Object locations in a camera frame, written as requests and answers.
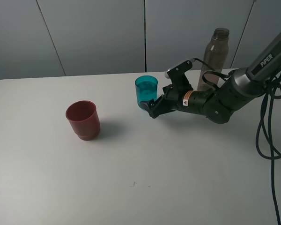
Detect red plastic cup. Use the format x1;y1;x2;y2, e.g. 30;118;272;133
66;100;100;141

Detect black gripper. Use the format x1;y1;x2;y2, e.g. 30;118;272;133
140;84;203;119

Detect black cable bundle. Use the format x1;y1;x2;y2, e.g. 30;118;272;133
192;58;281;225

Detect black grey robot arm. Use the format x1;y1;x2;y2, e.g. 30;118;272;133
140;32;281;124

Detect teal translucent plastic cup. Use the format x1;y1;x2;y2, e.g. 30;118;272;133
135;75;158;109

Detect brown translucent plastic bottle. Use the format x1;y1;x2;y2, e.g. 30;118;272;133
197;28;229;91

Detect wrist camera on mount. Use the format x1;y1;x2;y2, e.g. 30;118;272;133
165;60;192;90

